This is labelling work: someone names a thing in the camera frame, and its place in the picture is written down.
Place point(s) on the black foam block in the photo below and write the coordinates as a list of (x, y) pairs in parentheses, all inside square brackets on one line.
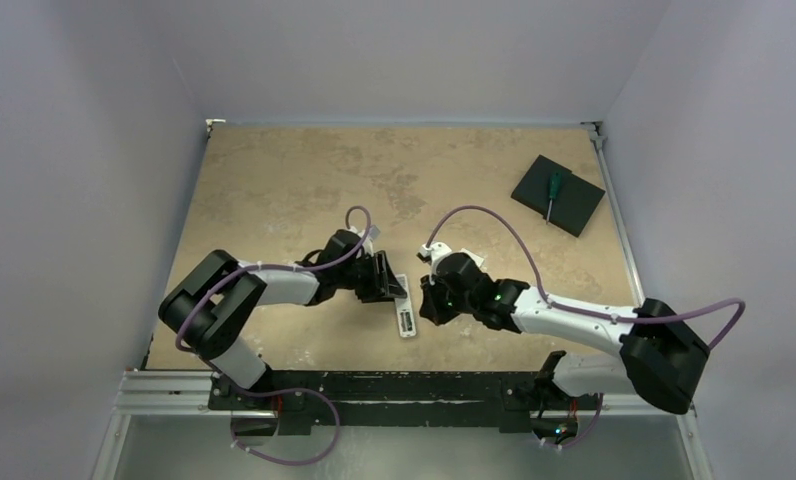
[(562, 198)]

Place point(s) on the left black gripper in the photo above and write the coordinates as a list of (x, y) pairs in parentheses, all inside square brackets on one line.
[(380, 271)]

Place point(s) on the green handled screwdriver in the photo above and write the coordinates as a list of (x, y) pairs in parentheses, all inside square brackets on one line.
[(554, 187)]

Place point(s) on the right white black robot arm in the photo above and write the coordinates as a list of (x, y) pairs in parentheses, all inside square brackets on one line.
[(637, 350)]

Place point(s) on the white remote control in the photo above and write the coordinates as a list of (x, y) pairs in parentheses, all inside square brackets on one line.
[(405, 317)]

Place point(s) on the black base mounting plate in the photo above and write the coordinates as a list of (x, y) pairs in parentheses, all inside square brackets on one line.
[(509, 402)]

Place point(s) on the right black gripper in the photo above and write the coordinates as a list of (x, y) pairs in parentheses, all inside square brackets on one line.
[(434, 301)]

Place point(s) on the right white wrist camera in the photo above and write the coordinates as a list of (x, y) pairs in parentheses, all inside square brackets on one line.
[(433, 254)]

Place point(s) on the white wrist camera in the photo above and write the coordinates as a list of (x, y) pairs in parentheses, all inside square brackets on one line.
[(433, 254), (368, 239)]

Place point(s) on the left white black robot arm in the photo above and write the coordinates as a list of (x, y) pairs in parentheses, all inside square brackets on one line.
[(209, 308)]

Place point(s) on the white battery cover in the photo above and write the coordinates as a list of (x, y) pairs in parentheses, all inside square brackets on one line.
[(479, 260)]

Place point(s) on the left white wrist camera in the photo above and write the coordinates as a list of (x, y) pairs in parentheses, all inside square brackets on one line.
[(368, 239)]

